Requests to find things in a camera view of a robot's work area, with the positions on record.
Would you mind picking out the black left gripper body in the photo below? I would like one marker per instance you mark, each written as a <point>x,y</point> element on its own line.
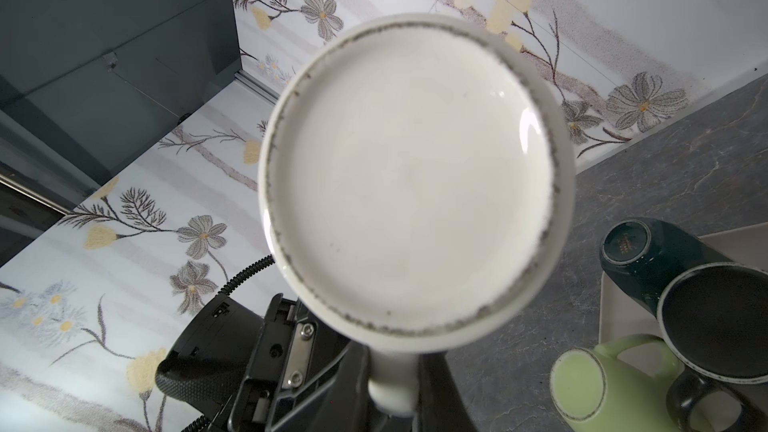
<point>290,372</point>

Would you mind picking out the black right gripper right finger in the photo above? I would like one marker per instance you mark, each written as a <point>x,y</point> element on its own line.
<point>440,406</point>

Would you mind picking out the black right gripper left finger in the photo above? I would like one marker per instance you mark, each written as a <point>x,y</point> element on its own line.
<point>349,406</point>

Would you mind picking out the white cream mug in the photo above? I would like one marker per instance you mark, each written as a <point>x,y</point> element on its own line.
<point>416,188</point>

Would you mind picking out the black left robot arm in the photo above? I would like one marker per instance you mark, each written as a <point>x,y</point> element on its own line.
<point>206,364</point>

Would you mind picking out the light green mug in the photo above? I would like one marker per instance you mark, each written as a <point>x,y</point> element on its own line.
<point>594,390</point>

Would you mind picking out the dark green mug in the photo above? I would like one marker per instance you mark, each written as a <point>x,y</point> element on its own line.
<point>643,255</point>

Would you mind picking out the black mug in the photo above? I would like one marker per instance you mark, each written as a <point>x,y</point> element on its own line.
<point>714,319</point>

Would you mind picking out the beige rectangular tray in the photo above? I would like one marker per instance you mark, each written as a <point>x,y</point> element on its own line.
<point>620,315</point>

